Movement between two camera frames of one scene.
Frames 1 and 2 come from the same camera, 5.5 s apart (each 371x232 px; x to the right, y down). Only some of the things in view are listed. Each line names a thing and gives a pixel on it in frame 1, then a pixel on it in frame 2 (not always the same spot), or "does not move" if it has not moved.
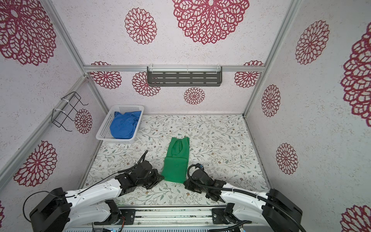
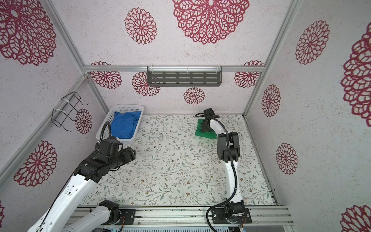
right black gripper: (188, 186) to (204, 128)
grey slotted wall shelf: (184, 76) does not move
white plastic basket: (104, 134) does not move
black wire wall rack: (59, 117) does not move
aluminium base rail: (166, 217) does not move
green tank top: (175, 164) to (209, 134)
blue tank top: (123, 125) does not move
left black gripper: (157, 179) to (128, 154)
